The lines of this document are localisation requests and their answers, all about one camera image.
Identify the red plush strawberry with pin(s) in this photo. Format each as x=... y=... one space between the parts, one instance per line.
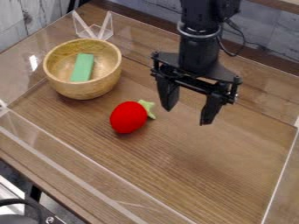
x=130 y=116

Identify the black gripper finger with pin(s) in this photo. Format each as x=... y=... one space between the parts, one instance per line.
x=211 y=108
x=168 y=90

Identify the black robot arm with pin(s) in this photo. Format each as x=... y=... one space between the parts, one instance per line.
x=203 y=17

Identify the black equipment under table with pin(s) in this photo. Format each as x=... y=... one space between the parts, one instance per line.
x=20 y=210

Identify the wooden bowl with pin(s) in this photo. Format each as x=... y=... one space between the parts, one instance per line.
x=59 y=63

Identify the clear acrylic stand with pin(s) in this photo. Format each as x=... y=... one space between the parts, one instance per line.
x=101 y=32

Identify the green rectangular block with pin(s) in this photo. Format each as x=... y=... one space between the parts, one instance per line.
x=83 y=67

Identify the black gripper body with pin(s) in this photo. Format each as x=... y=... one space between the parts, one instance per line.
x=195 y=69

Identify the clear acrylic tray wall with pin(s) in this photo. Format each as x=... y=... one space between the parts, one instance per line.
x=99 y=196

